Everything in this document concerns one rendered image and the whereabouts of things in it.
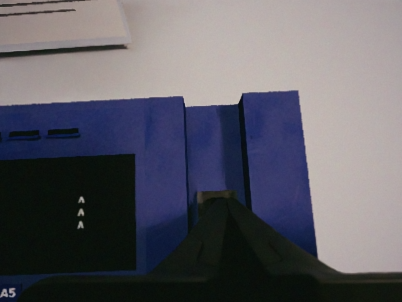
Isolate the white laminating pouch with printed sheet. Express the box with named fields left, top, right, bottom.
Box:
left=0, top=0, right=133, bottom=53

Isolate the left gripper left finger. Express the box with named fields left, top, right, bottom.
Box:
left=16, top=198, right=228, bottom=302

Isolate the blue laminator with black power cord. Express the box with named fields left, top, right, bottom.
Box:
left=0, top=90, right=318, bottom=302

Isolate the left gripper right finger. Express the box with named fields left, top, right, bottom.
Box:
left=226, top=198, right=402, bottom=302

